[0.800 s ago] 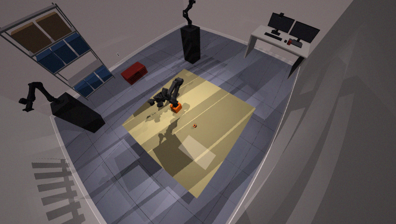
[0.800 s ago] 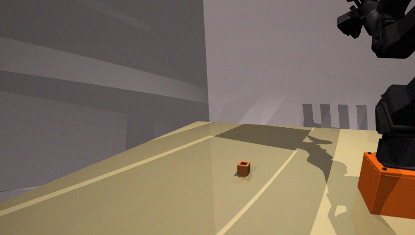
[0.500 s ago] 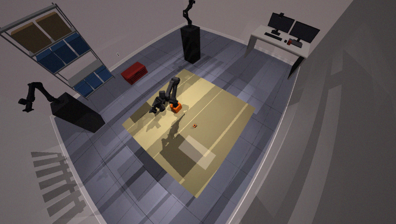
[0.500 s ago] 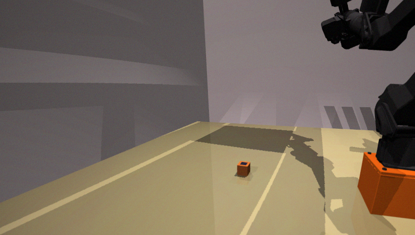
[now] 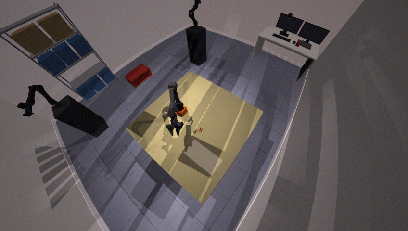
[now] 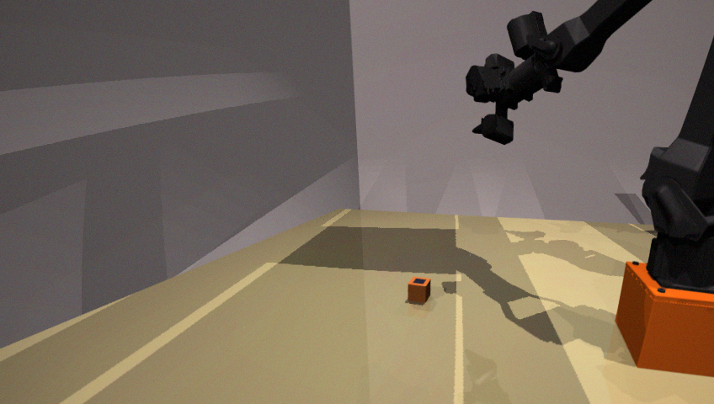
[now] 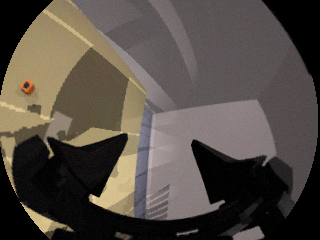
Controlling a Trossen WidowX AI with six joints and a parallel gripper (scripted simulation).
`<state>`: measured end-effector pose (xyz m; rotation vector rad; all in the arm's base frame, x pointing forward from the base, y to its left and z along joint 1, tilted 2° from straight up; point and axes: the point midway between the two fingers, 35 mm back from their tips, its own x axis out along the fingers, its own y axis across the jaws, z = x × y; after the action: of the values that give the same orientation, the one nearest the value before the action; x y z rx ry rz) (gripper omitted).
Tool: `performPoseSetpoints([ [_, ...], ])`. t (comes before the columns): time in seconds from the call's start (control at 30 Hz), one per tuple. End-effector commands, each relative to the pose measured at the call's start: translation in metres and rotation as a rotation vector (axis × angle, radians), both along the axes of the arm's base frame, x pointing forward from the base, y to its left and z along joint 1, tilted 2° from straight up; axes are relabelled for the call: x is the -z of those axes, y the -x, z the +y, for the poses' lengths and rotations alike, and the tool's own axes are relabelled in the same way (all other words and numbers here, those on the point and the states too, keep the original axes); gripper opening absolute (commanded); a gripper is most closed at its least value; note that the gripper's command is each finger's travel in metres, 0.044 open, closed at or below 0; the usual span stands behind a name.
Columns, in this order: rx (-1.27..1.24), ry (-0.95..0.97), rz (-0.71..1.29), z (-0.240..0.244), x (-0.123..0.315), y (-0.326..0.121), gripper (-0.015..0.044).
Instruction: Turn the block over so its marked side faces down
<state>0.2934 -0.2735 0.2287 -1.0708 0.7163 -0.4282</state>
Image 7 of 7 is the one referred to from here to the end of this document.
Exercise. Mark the orange block with blue top mark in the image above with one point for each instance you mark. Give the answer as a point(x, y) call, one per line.
point(27, 87)

